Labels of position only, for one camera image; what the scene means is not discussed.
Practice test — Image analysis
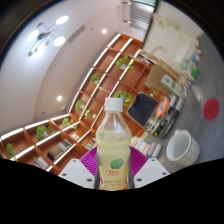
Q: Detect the white patterned mug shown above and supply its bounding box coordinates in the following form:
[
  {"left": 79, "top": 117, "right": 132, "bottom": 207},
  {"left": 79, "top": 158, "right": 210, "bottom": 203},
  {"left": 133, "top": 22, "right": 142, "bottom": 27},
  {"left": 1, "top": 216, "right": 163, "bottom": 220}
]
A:
[{"left": 165, "top": 129, "right": 201, "bottom": 168}]

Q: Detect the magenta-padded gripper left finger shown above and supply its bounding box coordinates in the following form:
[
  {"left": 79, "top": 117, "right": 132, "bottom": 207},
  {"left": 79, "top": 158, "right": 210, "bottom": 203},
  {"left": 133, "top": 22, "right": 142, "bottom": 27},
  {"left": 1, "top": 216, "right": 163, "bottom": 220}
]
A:
[{"left": 58, "top": 148, "right": 101, "bottom": 190}]

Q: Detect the tall white green carton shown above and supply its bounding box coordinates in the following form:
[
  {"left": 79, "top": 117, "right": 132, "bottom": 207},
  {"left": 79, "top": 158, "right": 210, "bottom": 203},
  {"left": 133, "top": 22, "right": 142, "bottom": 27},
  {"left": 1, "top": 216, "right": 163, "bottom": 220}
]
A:
[{"left": 160, "top": 73, "right": 183, "bottom": 98}]

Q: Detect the branched ceiling lamp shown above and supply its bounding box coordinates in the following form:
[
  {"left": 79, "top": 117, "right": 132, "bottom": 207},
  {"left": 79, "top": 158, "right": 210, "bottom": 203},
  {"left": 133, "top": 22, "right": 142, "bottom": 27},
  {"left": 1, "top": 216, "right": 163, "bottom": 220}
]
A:
[{"left": 26, "top": 14, "right": 70, "bottom": 58}]

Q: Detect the ceiling air vent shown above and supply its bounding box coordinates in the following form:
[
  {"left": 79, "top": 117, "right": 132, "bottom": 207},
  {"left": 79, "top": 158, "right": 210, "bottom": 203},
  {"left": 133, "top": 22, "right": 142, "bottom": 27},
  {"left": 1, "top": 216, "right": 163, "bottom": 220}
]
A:
[{"left": 68, "top": 24, "right": 87, "bottom": 44}]

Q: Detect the small green white box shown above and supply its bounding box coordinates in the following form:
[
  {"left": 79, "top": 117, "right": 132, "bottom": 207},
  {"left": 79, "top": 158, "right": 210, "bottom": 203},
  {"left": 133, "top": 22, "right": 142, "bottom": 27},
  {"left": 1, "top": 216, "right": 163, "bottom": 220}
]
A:
[{"left": 186, "top": 59, "right": 200, "bottom": 82}]

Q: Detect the orange wooden shelf unit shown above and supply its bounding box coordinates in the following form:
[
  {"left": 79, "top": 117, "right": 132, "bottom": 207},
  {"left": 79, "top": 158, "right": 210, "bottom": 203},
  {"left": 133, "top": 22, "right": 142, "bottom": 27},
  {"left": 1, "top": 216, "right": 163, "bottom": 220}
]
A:
[{"left": 0, "top": 32, "right": 161, "bottom": 176}]

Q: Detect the grey curtain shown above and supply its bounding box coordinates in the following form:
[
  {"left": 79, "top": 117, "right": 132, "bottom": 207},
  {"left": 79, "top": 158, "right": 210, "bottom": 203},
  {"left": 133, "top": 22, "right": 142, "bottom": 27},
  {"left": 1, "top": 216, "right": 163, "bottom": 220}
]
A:
[{"left": 128, "top": 1, "right": 156, "bottom": 24}]

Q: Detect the stack of dark books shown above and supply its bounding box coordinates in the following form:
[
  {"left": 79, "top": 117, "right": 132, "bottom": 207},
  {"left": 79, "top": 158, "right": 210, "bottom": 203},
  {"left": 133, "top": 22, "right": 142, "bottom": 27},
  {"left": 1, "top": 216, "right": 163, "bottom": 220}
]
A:
[{"left": 143, "top": 96, "right": 185, "bottom": 139}]

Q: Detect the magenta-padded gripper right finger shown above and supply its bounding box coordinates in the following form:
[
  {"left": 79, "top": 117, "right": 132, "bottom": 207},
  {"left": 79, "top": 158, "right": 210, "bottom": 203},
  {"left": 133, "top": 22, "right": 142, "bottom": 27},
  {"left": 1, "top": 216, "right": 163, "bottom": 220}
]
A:
[{"left": 128, "top": 146, "right": 170, "bottom": 189}]

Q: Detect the clear bottle of pale drink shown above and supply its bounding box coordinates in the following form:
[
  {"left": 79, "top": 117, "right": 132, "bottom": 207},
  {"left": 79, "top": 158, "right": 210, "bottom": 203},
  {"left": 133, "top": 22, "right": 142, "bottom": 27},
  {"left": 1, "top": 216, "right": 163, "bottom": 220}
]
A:
[{"left": 95, "top": 97, "right": 133, "bottom": 192}]

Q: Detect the brown chair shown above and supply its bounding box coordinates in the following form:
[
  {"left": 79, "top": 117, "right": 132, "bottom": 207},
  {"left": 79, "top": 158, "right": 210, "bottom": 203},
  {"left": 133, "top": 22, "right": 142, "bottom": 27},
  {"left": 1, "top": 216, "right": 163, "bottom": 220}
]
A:
[{"left": 145, "top": 63, "right": 174, "bottom": 98}]

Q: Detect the flat round red coaster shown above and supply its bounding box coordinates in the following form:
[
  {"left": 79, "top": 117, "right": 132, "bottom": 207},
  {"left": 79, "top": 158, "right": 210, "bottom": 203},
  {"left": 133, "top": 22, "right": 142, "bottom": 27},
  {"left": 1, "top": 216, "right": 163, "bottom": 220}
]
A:
[{"left": 203, "top": 97, "right": 220, "bottom": 122}]

